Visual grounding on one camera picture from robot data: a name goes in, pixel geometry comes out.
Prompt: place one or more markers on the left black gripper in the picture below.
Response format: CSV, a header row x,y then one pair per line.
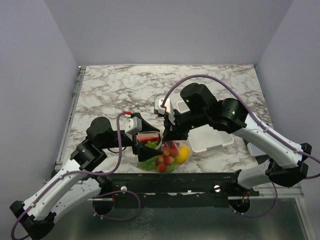
x,y
143,153

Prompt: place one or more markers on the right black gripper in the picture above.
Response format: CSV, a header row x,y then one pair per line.
x,y
172,132

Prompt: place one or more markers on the watermelon slice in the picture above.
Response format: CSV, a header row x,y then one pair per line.
x,y
148,137

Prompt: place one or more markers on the red strawberry pile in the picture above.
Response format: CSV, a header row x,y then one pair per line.
x,y
165,163

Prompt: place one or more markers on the clear zip top bag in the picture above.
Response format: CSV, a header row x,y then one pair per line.
x,y
158,145

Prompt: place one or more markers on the yellow lemon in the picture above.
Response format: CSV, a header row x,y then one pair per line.
x,y
183,155

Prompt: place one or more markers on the green grape bunch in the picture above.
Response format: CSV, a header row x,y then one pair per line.
x,y
149,165

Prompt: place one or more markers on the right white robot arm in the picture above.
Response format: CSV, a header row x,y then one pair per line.
x,y
285,166

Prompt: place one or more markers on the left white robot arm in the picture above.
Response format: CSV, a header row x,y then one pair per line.
x,y
38,213

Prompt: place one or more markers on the white plastic basket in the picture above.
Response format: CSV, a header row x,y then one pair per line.
x,y
205,138

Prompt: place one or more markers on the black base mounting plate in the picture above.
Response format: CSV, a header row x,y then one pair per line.
x,y
173,190

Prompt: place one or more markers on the black foam pad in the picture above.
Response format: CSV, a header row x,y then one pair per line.
x,y
262,158

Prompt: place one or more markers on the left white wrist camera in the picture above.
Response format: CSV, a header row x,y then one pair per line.
x,y
133,126

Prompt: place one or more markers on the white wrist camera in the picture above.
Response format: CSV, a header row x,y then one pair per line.
x,y
133,126
164,109

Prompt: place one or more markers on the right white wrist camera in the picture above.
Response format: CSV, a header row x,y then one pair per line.
x,y
164,109

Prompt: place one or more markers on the aluminium rail frame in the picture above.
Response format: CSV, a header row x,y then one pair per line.
x,y
105,90

